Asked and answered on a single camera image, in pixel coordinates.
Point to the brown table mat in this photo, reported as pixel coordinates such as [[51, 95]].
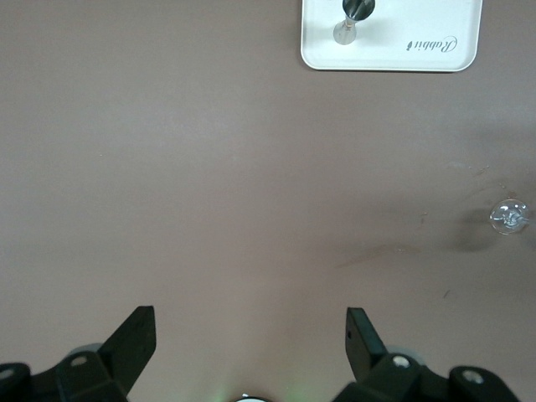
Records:
[[209, 167]]

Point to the clear wine glass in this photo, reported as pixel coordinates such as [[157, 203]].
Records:
[[506, 218]]

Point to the white rabbit print tray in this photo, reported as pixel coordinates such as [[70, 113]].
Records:
[[419, 25]]

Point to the small clear glass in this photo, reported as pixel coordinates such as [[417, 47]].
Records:
[[345, 33]]

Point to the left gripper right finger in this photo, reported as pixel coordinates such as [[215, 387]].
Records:
[[366, 356]]

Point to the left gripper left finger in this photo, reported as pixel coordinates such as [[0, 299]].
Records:
[[125, 356]]

